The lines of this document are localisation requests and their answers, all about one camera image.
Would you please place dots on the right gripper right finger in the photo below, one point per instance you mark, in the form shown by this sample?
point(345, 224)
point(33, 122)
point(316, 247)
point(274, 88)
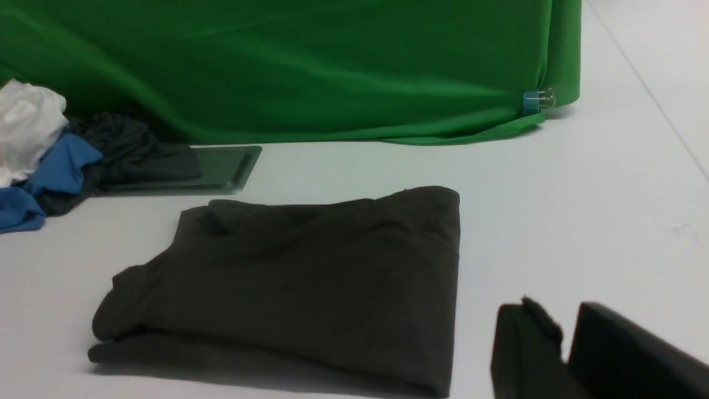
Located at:
point(613, 357)

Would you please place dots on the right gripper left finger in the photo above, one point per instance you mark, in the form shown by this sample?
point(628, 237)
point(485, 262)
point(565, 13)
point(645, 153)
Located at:
point(527, 355)

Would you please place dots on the metal table cable hatch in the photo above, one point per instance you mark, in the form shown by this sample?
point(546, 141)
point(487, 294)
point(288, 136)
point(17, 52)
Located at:
point(225, 170)

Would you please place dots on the green backdrop cloth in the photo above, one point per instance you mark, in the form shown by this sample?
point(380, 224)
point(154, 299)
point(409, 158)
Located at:
point(421, 73)

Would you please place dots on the dark gray long-sleeve shirt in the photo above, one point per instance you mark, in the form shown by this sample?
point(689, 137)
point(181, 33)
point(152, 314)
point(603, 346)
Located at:
point(362, 291)

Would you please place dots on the white crumpled shirt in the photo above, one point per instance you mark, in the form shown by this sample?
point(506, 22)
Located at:
point(32, 119)

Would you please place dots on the blue crumpled shirt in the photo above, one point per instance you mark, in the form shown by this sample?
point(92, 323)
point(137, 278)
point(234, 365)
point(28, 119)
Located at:
point(60, 172)

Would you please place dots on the blue binder clip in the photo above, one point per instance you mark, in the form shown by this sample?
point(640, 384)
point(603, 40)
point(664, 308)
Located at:
point(534, 102)

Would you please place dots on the dark teal crumpled shirt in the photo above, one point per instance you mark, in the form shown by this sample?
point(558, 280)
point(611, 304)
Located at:
point(131, 154)

